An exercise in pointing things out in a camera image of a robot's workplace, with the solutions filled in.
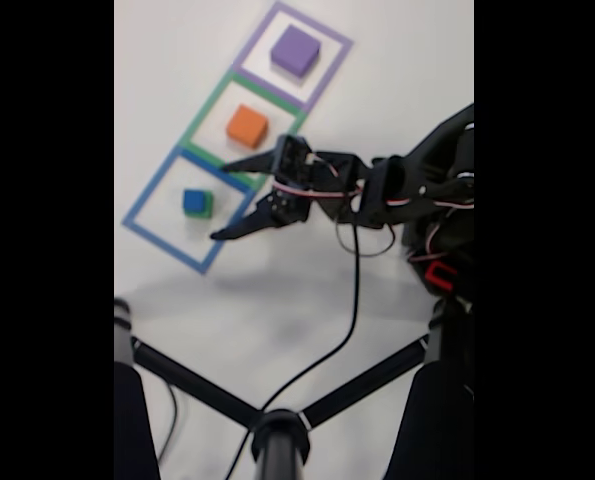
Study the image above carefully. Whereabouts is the orange cube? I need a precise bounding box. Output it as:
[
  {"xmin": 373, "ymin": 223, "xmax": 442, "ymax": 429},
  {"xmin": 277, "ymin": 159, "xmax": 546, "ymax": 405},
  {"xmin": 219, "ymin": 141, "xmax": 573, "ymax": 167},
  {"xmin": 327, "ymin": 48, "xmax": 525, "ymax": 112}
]
[{"xmin": 225, "ymin": 104, "xmax": 270, "ymax": 150}]

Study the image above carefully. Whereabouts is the green cube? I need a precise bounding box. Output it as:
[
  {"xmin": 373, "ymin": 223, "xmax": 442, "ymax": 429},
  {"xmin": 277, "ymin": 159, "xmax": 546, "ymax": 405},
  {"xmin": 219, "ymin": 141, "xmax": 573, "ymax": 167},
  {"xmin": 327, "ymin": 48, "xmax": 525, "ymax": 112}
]
[{"xmin": 183, "ymin": 190, "xmax": 215, "ymax": 220}]

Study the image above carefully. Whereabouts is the purple block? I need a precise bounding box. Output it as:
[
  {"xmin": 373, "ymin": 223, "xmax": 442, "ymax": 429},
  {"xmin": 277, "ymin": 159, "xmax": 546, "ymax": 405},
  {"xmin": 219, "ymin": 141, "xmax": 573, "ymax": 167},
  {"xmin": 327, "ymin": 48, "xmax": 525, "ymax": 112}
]
[{"xmin": 270, "ymin": 24, "xmax": 323, "ymax": 80}]

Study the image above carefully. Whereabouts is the red white servo cable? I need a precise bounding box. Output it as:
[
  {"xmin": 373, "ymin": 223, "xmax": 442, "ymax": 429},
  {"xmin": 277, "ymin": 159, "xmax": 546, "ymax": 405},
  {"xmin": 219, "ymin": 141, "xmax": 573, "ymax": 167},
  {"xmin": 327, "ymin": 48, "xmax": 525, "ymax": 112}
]
[{"xmin": 271, "ymin": 157, "xmax": 475, "ymax": 264}]

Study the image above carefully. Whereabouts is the camera board with blue mount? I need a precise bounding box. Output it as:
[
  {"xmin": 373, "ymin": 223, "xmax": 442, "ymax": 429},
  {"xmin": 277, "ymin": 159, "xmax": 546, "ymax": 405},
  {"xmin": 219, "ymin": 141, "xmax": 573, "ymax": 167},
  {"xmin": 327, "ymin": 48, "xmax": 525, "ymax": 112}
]
[{"xmin": 272, "ymin": 133, "xmax": 314, "ymax": 189}]

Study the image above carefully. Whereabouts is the green square frame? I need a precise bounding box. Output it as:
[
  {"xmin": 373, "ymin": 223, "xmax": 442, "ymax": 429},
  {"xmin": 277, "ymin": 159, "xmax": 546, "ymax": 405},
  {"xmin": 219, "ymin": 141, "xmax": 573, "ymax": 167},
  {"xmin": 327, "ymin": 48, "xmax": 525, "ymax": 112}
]
[{"xmin": 179, "ymin": 72, "xmax": 311, "ymax": 194}]

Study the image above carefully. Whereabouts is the thin black looped wire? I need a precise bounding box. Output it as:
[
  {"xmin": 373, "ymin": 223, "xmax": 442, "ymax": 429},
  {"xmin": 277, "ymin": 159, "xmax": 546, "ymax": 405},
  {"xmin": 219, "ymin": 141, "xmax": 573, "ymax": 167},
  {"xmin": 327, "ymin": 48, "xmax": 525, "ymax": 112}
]
[{"xmin": 335, "ymin": 219, "xmax": 397, "ymax": 258}]

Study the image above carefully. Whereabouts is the blue square frame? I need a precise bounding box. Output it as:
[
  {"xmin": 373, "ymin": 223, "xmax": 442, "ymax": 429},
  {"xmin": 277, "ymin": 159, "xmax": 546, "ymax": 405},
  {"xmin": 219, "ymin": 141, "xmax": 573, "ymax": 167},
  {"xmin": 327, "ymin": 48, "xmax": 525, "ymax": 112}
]
[{"xmin": 122, "ymin": 145, "xmax": 257, "ymax": 275}]

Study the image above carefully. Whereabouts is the thick black camera cable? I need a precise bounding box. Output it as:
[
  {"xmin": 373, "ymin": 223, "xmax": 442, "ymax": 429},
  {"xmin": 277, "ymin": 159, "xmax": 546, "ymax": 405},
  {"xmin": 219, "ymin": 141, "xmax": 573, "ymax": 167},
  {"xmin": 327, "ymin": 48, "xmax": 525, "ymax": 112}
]
[{"xmin": 224, "ymin": 219, "xmax": 361, "ymax": 480}]

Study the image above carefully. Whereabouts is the purple square frame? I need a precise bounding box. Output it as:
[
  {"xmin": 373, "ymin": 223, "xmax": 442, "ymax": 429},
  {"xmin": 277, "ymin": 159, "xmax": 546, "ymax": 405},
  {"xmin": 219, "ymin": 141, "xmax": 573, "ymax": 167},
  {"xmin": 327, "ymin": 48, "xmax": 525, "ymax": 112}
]
[{"xmin": 234, "ymin": 1, "xmax": 354, "ymax": 114}]

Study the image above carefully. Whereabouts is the thin black cable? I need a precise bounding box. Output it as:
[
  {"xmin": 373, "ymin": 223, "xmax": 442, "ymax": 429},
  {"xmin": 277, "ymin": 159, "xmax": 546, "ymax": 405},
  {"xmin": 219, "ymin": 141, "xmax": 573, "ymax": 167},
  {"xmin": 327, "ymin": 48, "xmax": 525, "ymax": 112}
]
[{"xmin": 157, "ymin": 382, "xmax": 179, "ymax": 466}]

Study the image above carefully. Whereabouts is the black camera tripod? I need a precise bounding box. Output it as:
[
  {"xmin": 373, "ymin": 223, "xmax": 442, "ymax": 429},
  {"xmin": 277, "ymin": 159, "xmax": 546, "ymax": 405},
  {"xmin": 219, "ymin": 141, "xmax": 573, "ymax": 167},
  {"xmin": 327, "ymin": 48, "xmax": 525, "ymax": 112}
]
[{"xmin": 114, "ymin": 295, "xmax": 475, "ymax": 480}]

